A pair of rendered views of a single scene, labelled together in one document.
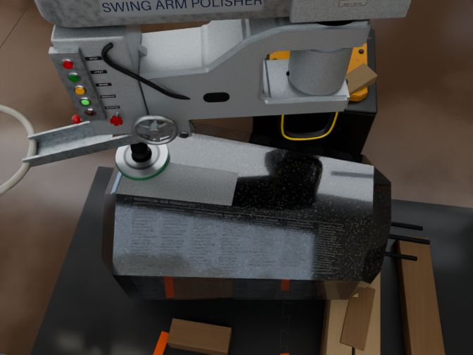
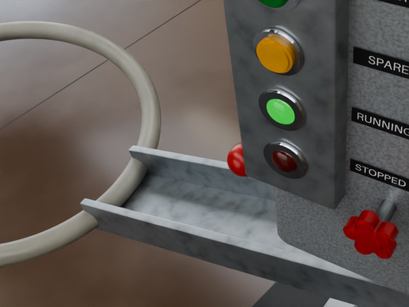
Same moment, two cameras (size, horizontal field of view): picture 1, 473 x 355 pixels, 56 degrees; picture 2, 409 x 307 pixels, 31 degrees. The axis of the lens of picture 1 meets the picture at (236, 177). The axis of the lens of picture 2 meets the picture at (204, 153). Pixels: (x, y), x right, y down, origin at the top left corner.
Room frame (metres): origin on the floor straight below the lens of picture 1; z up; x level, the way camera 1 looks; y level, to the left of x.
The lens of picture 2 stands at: (0.60, 0.25, 1.71)
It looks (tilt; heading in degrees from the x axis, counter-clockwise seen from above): 46 degrees down; 42
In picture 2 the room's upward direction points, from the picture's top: 10 degrees counter-clockwise
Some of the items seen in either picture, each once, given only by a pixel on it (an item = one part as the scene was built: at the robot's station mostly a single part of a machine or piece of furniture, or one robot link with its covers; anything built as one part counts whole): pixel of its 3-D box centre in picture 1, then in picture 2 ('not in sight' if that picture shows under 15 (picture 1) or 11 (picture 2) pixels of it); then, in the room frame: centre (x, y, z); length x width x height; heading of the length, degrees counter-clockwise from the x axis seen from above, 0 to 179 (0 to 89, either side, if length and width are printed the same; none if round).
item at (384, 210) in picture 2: (116, 117); (378, 220); (0.91, 0.38, 1.28); 0.04 x 0.04 x 0.04; 2
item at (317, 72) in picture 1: (319, 53); not in sight; (1.06, -0.27, 1.39); 0.19 x 0.19 x 0.20
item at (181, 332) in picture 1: (200, 337); not in sight; (0.48, 0.20, 0.07); 0.30 x 0.12 x 0.12; 79
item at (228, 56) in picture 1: (236, 70); not in sight; (1.04, -0.01, 1.35); 0.74 x 0.23 x 0.49; 92
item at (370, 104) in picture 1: (308, 109); not in sight; (1.69, -0.43, 0.37); 0.66 x 0.66 x 0.74; 81
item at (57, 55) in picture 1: (80, 86); (288, 39); (0.92, 0.45, 1.41); 0.08 x 0.03 x 0.28; 92
